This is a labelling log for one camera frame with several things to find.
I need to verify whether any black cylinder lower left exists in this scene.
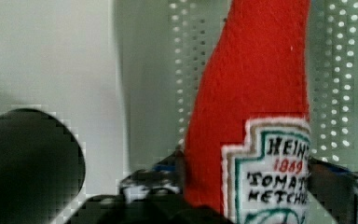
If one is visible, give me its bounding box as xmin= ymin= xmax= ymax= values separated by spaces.
xmin=0 ymin=108 xmax=86 ymax=224

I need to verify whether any green perforated strainer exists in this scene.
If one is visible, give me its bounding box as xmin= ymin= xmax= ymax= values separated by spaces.
xmin=115 ymin=0 xmax=358 ymax=224

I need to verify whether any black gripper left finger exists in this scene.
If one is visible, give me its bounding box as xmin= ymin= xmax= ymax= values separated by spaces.
xmin=119 ymin=149 xmax=186 ymax=203

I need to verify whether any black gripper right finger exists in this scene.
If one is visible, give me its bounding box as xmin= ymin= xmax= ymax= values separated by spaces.
xmin=308 ymin=158 xmax=358 ymax=224

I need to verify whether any red felt ketchup bottle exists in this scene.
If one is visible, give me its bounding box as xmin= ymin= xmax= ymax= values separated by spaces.
xmin=184 ymin=0 xmax=310 ymax=224

